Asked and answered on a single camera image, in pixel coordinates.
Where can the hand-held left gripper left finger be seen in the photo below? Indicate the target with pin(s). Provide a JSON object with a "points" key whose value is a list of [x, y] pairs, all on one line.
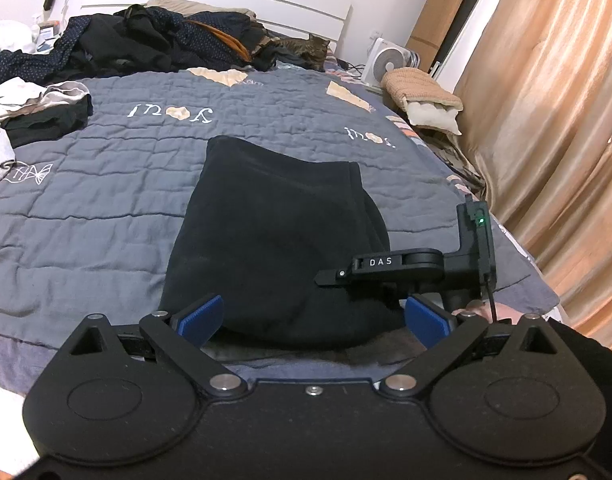
{"points": [[200, 317]]}

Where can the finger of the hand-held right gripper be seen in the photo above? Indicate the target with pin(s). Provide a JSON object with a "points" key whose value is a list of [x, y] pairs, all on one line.
{"points": [[336, 277]]}

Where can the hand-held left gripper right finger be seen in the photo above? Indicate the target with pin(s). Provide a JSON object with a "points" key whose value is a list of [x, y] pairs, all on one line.
{"points": [[426, 320]]}

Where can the black fleece sweater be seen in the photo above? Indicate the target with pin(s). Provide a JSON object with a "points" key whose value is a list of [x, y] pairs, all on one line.
{"points": [[276, 220]]}

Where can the pile of dark clothes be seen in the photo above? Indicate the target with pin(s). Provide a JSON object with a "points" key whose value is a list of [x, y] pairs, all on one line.
{"points": [[135, 45]]}

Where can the pile of grey clothes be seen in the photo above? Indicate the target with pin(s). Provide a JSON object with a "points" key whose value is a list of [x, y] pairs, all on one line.
{"points": [[15, 100]]}

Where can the white clothes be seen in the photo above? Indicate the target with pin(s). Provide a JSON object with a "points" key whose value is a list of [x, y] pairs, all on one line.
{"points": [[5, 35]]}

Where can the person's right hand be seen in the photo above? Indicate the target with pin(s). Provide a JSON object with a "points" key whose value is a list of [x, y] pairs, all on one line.
{"points": [[508, 315]]}

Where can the grey printed quilt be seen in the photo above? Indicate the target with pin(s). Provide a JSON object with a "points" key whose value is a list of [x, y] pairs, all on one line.
{"points": [[110, 220]]}

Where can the beige curtain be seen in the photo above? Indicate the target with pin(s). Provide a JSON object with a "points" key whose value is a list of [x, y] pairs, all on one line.
{"points": [[561, 135]]}

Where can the beige and white pillow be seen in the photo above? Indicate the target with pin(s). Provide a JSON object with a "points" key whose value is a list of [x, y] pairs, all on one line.
{"points": [[421, 92]]}

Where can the white box fan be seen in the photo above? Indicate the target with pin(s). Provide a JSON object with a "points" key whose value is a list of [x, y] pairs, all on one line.
{"points": [[386, 62]]}

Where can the tabby cat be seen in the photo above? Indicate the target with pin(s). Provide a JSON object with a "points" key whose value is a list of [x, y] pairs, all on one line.
{"points": [[303, 52]]}

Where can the dark framed panel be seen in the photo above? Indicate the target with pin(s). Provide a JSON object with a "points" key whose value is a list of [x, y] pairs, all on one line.
{"points": [[458, 30]]}

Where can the black shorts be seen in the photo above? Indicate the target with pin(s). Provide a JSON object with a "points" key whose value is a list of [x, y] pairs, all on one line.
{"points": [[50, 120]]}

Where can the tall cardboard box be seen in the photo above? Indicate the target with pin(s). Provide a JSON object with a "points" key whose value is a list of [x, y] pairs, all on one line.
{"points": [[446, 0]]}

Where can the white headboard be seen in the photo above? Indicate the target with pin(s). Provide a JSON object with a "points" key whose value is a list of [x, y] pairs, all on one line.
{"points": [[286, 5]]}

